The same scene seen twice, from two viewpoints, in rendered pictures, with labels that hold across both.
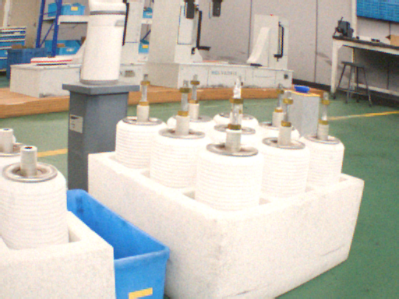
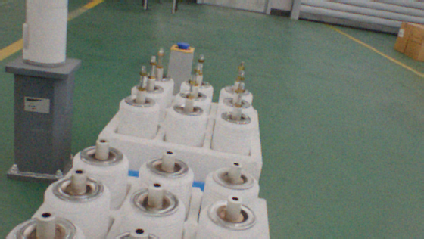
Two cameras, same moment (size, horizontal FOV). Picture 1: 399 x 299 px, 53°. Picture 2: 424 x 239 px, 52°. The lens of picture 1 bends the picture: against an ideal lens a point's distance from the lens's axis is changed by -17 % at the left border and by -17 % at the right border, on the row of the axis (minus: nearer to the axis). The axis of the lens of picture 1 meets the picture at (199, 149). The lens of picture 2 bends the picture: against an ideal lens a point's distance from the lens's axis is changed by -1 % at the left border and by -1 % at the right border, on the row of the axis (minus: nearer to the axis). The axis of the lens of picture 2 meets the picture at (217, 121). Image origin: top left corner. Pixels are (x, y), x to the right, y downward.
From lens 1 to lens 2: 0.78 m
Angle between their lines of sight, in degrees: 48
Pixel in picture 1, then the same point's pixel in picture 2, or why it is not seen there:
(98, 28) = (53, 10)
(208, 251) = not seen: hidden behind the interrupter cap
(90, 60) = (47, 43)
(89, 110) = (57, 92)
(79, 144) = (45, 123)
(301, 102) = (188, 57)
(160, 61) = not seen: outside the picture
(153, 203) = (194, 160)
